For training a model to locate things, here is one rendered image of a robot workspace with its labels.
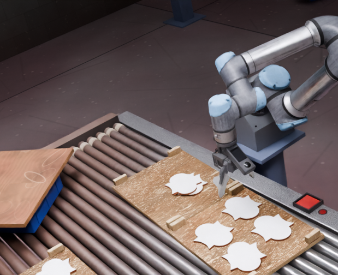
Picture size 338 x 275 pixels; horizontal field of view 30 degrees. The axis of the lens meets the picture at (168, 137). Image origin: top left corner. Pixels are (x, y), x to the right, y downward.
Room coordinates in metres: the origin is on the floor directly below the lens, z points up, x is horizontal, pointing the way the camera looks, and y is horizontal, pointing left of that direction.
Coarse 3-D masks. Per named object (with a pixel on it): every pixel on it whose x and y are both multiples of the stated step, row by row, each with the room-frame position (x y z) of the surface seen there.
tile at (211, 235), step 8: (208, 224) 1.73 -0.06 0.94; (216, 224) 1.72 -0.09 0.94; (200, 232) 1.70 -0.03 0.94; (208, 232) 1.69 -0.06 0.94; (216, 232) 1.68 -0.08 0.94; (224, 232) 1.67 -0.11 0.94; (200, 240) 1.66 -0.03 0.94; (208, 240) 1.65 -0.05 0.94; (216, 240) 1.64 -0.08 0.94; (224, 240) 1.63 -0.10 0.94; (232, 240) 1.63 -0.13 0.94
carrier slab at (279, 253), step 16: (240, 192) 1.89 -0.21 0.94; (208, 208) 1.83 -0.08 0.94; (224, 208) 1.81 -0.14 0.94; (272, 208) 1.75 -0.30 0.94; (192, 224) 1.76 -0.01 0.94; (224, 224) 1.72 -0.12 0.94; (240, 224) 1.70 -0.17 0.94; (304, 224) 1.63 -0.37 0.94; (176, 240) 1.71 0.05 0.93; (192, 240) 1.68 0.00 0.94; (240, 240) 1.62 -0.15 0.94; (256, 240) 1.60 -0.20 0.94; (272, 240) 1.58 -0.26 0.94; (288, 240) 1.57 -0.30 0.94; (304, 240) 1.55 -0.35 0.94; (320, 240) 1.55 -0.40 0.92; (208, 256) 1.58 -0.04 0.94; (272, 256) 1.51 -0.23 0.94; (288, 256) 1.49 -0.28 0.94; (224, 272) 1.49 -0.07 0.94; (240, 272) 1.47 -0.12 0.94; (272, 272) 1.45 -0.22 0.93
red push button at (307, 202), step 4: (308, 196) 1.78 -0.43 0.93; (300, 200) 1.76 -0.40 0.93; (304, 200) 1.76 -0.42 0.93; (308, 200) 1.76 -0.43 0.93; (312, 200) 1.75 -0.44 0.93; (316, 200) 1.74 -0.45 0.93; (300, 204) 1.74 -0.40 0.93; (304, 204) 1.74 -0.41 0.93; (308, 204) 1.73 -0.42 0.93; (312, 204) 1.73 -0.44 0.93; (308, 208) 1.71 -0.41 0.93
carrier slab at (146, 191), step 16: (160, 160) 2.23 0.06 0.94; (176, 160) 2.20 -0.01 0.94; (192, 160) 2.18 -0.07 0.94; (144, 176) 2.14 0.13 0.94; (160, 176) 2.11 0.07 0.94; (208, 176) 2.04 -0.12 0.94; (128, 192) 2.06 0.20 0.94; (144, 192) 2.03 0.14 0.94; (160, 192) 2.01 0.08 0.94; (208, 192) 1.93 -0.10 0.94; (144, 208) 1.92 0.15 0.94; (160, 208) 1.90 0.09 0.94; (176, 208) 1.88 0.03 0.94; (192, 208) 1.85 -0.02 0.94; (160, 224) 1.81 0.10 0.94
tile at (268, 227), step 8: (264, 216) 1.71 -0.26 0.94; (256, 224) 1.67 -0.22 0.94; (264, 224) 1.66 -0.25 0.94; (272, 224) 1.65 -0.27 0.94; (280, 224) 1.64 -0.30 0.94; (288, 224) 1.63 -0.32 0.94; (256, 232) 1.63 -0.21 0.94; (264, 232) 1.62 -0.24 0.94; (272, 232) 1.61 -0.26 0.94; (280, 232) 1.60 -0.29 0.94; (288, 232) 1.59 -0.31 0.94; (280, 240) 1.57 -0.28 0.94
